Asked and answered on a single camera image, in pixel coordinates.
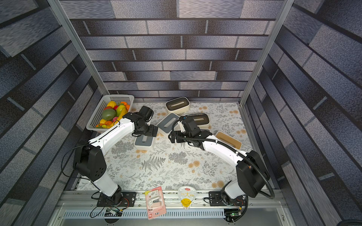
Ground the grey lid tissue box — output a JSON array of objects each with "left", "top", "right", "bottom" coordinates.
[
  {"left": 134, "top": 135, "right": 156, "bottom": 151},
  {"left": 157, "top": 113, "right": 180, "bottom": 137}
]

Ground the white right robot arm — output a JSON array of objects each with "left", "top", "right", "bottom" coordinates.
[{"left": 168, "top": 116, "right": 275, "bottom": 205}]

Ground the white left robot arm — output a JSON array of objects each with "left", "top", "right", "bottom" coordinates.
[{"left": 73, "top": 106, "right": 158, "bottom": 204}]

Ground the brown lid rounded tissue box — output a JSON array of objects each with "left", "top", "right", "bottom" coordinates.
[{"left": 186, "top": 113, "right": 210, "bottom": 129}]

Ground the dark brown lid tissue box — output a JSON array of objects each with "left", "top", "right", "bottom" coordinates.
[{"left": 166, "top": 97, "right": 190, "bottom": 115}]

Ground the wooden lid tissue box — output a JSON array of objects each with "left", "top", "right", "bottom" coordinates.
[{"left": 216, "top": 131, "right": 242, "bottom": 150}]

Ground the orange toy fruit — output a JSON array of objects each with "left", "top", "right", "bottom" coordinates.
[{"left": 120, "top": 102, "right": 130, "bottom": 111}]

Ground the yellow toy banana bunch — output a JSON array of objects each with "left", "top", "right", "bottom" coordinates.
[{"left": 99, "top": 108, "right": 128, "bottom": 129}]

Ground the yellow-green toy pear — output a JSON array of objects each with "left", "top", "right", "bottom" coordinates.
[{"left": 116, "top": 105, "right": 127, "bottom": 117}]

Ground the white plastic fruit basket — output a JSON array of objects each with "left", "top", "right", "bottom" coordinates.
[{"left": 86, "top": 94, "right": 134, "bottom": 133}]

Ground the yellow toy lemon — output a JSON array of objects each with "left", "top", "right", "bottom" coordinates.
[{"left": 107, "top": 101, "right": 117, "bottom": 108}]

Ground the green toy mango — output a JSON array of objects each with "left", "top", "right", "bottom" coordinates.
[{"left": 102, "top": 108, "right": 117, "bottom": 121}]

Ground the yellow smiley snack cup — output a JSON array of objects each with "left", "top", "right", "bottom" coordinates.
[{"left": 178, "top": 186, "right": 197, "bottom": 210}]

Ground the pink blister pack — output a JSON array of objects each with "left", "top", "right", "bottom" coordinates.
[{"left": 145, "top": 186, "right": 167, "bottom": 220}]

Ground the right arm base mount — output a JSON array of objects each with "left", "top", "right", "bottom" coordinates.
[{"left": 208, "top": 191, "right": 248, "bottom": 207}]

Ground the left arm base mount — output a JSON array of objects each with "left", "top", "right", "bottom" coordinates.
[{"left": 97, "top": 192, "right": 137, "bottom": 207}]

